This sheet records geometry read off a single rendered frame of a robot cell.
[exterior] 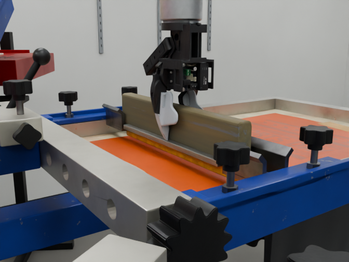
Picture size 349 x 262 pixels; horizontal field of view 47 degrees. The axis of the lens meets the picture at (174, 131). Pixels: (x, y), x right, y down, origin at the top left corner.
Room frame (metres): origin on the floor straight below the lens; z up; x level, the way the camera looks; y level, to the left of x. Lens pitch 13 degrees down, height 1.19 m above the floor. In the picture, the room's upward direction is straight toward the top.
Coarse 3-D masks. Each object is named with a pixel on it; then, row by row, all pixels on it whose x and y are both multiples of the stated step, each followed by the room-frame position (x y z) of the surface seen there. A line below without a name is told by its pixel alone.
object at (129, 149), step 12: (252, 120) 1.10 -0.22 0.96; (276, 120) 1.10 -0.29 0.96; (288, 120) 1.10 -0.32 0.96; (300, 120) 1.10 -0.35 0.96; (96, 144) 0.84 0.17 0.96; (108, 144) 0.84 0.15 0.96; (120, 144) 0.84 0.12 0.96; (132, 144) 0.84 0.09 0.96; (144, 144) 0.84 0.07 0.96; (120, 156) 0.75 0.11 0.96; (132, 156) 0.75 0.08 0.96; (144, 156) 0.75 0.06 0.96; (156, 156) 0.75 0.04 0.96; (168, 156) 0.75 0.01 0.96
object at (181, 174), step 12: (336, 132) 0.95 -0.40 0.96; (348, 132) 0.95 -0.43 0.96; (324, 156) 0.75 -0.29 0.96; (336, 156) 0.75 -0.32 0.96; (348, 156) 0.75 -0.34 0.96; (144, 168) 0.68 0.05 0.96; (156, 168) 0.68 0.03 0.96; (168, 168) 0.68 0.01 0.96; (180, 168) 0.68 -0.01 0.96; (192, 168) 0.68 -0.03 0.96; (204, 168) 0.68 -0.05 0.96; (168, 180) 0.62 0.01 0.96; (180, 180) 0.62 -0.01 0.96; (192, 180) 0.62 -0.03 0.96; (204, 180) 0.62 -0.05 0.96; (216, 180) 0.62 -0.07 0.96
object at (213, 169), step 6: (138, 138) 0.85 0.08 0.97; (144, 138) 0.83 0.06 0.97; (150, 144) 0.81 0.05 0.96; (156, 144) 0.79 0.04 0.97; (168, 150) 0.76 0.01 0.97; (180, 156) 0.72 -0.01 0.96; (186, 156) 0.70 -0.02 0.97; (192, 162) 0.69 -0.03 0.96; (198, 162) 0.68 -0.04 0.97; (210, 168) 0.65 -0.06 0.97; (216, 168) 0.64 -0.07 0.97; (222, 174) 0.62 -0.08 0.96; (234, 180) 0.60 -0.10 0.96
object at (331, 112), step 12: (276, 96) 1.32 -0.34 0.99; (204, 108) 1.11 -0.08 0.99; (216, 108) 1.14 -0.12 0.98; (228, 108) 1.16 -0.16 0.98; (240, 108) 1.19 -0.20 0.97; (252, 108) 1.22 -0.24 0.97; (264, 108) 1.25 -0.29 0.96; (276, 108) 1.27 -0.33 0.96; (288, 108) 1.23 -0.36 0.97; (300, 108) 1.19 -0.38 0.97; (312, 108) 1.16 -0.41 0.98; (324, 108) 1.12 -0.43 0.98; (336, 108) 1.09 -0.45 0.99; (348, 108) 1.09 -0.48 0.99; (96, 120) 0.93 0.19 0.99; (336, 120) 1.09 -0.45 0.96; (348, 120) 1.06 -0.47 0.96; (72, 132) 0.89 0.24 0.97; (84, 132) 0.91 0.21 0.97; (96, 132) 0.93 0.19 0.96; (108, 132) 0.94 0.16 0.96
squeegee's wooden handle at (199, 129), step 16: (128, 96) 0.87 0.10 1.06; (144, 96) 0.85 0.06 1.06; (128, 112) 0.87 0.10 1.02; (144, 112) 0.81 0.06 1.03; (192, 112) 0.68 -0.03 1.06; (208, 112) 0.66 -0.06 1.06; (144, 128) 0.81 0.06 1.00; (176, 128) 0.71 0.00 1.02; (192, 128) 0.67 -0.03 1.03; (208, 128) 0.64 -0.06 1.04; (224, 128) 0.61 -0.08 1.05; (240, 128) 0.58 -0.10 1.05; (192, 144) 0.67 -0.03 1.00; (208, 144) 0.64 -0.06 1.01
